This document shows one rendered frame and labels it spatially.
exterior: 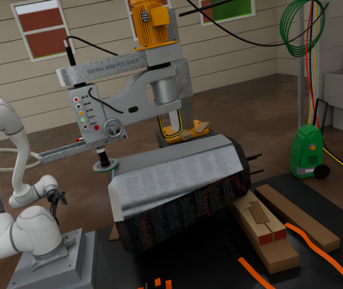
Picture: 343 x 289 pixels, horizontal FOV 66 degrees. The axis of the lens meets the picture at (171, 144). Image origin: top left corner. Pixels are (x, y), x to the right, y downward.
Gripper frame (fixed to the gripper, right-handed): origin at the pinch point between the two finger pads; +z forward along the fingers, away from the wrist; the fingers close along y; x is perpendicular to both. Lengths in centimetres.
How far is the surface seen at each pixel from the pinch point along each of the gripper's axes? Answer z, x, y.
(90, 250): 20.3, 15.6, -9.5
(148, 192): -17, 68, 13
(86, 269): 32.1, 9.8, -11.4
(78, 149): -57, 19, 21
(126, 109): -52, 42, 64
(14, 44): -711, 25, 50
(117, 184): -34, 50, 7
